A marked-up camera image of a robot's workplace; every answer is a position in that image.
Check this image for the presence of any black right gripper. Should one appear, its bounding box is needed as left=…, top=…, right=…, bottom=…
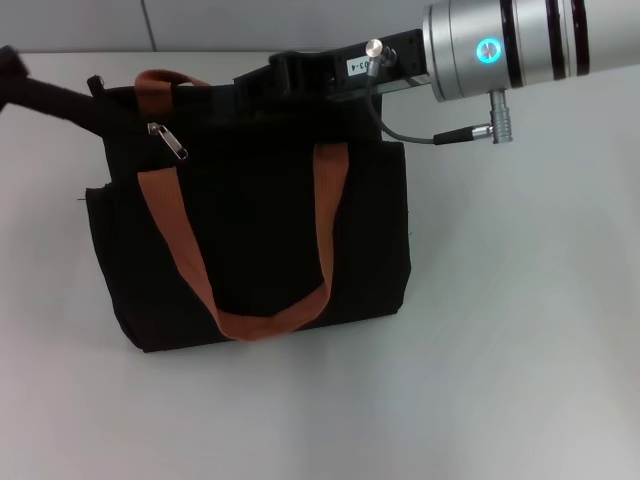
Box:
left=212, top=28, right=431, bottom=126

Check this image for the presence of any silver zipper pull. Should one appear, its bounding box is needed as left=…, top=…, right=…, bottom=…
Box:
left=146, top=122, right=191, bottom=162

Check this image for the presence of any black bag with orange handles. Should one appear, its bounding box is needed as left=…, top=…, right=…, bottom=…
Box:
left=82, top=69, right=414, bottom=355

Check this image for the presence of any right arm black plug cable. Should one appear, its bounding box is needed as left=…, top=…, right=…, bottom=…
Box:
left=363, top=38, right=511, bottom=147

